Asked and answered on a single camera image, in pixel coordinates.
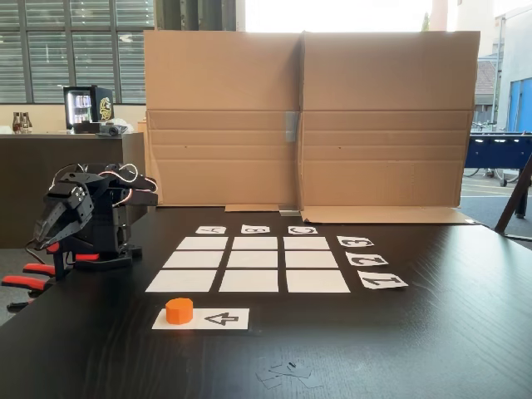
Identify round orange token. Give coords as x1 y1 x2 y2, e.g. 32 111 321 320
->
165 297 195 325

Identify white paper grid square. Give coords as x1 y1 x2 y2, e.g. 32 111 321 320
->
283 236 332 251
226 250 278 268
219 269 279 293
145 269 218 293
232 236 278 251
175 236 229 251
162 250 224 268
286 269 352 293
284 250 340 268

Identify dark brown counter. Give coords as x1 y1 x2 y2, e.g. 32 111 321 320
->
0 132 147 250

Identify red black clamp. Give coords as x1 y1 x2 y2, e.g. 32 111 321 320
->
22 243 103 282
0 276 51 313

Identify white crumpled bag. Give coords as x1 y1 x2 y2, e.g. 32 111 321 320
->
108 117 135 134

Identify black mini fridge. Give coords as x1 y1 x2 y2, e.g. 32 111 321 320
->
62 85 114 131

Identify brown cardboard screen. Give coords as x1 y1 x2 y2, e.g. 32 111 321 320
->
143 29 303 213
298 29 481 225

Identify white arrow paper sheet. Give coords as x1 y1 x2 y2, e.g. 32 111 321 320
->
151 308 250 331

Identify grey tape strip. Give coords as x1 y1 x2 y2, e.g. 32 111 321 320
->
278 111 301 217

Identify paper sheet number 3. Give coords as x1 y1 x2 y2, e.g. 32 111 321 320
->
336 235 374 249

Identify paper sheet number 2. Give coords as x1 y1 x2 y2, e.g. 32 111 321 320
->
345 251 390 267

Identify paper sheet number 1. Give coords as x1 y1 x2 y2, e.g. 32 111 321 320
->
357 274 409 291

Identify blue foosball table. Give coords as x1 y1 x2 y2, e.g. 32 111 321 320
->
463 131 532 187

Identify brown wooden stand leg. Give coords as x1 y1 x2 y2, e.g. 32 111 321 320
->
494 151 532 243

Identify black power cable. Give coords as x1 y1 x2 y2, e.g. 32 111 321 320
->
25 239 42 265

